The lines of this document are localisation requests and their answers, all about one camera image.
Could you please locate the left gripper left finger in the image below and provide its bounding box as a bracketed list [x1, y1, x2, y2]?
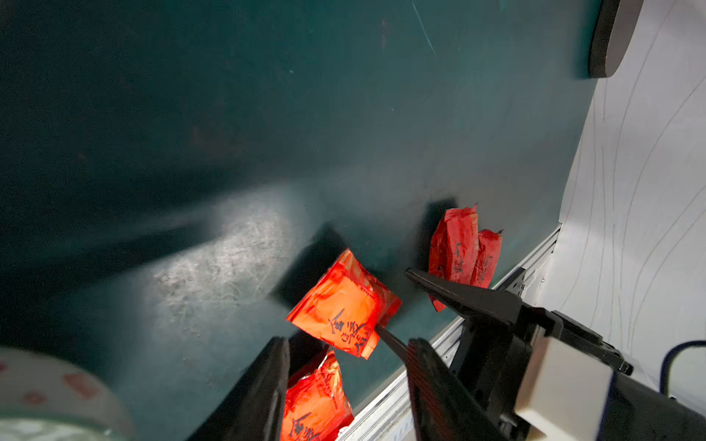
[189, 337, 290, 440]

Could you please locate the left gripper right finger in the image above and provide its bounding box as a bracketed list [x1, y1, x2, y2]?
[406, 339, 505, 440]

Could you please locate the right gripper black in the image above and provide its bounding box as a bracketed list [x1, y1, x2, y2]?
[375, 268, 632, 440]

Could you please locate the red tea bag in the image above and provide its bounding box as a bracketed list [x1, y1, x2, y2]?
[471, 230, 503, 288]
[287, 249, 402, 359]
[428, 205, 479, 286]
[281, 349, 354, 440]

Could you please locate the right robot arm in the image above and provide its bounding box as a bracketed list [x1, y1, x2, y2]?
[377, 268, 705, 440]

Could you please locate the green patterned hand fan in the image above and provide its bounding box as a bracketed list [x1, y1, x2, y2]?
[1, 347, 135, 440]

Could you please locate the green table mat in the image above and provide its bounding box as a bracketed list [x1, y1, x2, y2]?
[1, 1, 600, 440]

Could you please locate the copper glass holder stand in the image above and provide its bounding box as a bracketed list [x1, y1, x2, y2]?
[588, 0, 643, 79]

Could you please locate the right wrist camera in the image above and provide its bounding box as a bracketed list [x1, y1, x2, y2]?
[514, 337, 613, 440]

